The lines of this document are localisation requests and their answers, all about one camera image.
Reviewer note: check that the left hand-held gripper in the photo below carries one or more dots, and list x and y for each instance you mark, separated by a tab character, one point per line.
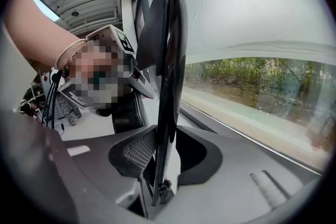
126	44

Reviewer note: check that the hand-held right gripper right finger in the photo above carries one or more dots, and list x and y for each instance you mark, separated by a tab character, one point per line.
236	186

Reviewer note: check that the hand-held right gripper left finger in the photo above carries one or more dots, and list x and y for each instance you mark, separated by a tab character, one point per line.
92	162

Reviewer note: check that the black folding chair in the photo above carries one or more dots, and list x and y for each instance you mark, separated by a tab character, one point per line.
170	60

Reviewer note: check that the person's left forearm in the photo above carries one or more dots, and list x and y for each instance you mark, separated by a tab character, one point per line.
34	34

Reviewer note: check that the person's left hand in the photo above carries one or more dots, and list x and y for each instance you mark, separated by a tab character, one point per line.
94	60

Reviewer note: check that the round ceiling fixture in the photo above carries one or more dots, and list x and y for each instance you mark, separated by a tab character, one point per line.
75	13

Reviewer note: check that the white cabinet red diamond mark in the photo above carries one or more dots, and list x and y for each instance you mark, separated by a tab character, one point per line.
44	78

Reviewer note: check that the long ceiling light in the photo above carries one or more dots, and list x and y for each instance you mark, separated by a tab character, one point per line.
42	5

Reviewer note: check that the black window frame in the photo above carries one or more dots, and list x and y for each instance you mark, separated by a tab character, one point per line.
140	8

